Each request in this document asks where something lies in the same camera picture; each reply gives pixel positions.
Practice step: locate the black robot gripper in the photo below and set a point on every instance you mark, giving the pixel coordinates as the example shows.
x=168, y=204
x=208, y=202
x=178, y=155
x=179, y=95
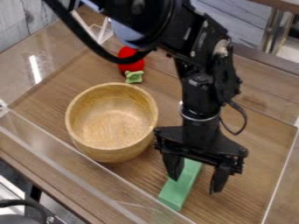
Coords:
x=182, y=142

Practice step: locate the red plush strawberry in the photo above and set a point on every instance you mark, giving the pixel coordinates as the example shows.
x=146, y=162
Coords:
x=132, y=71

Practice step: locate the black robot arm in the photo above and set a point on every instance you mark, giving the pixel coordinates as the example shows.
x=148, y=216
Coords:
x=198, y=43

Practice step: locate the green rectangular block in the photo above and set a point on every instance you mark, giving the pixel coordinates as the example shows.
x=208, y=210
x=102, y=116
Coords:
x=175, y=191

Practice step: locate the round wooden bowl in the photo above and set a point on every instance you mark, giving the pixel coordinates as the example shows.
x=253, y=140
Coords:
x=110, y=120

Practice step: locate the metal table leg background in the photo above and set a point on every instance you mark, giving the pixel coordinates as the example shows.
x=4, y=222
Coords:
x=277, y=30

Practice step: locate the clear acrylic tray wall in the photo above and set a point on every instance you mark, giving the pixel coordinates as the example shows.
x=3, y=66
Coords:
x=87, y=188

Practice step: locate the black table frame leg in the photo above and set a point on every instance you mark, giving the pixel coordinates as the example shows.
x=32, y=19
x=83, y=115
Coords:
x=39, y=212

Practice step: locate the clear acrylic corner bracket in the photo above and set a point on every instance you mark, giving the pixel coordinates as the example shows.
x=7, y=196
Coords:
x=98, y=31

